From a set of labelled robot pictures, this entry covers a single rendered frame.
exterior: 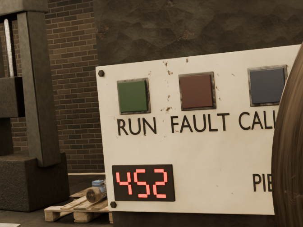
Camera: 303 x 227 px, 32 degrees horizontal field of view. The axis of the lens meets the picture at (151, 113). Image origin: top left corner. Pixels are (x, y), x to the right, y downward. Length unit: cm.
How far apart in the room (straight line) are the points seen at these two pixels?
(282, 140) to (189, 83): 19
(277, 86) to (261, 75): 2
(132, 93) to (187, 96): 7
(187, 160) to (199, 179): 3
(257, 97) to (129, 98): 15
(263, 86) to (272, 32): 6
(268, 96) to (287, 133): 14
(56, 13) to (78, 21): 41
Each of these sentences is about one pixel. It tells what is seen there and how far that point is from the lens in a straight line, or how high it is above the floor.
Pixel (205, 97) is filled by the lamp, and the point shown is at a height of 119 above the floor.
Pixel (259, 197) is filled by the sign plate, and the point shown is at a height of 108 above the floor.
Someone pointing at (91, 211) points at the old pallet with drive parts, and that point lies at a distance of 495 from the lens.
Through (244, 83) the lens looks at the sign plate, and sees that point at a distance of 58.
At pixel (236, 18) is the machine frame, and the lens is 60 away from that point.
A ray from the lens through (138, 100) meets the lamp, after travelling 62.
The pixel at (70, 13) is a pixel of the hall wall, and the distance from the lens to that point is 784.
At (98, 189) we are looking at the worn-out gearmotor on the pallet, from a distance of 504.
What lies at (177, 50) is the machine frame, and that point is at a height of 125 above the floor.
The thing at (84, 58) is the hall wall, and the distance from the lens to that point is 768.
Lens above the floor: 121
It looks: 3 degrees down
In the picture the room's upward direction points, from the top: 5 degrees counter-clockwise
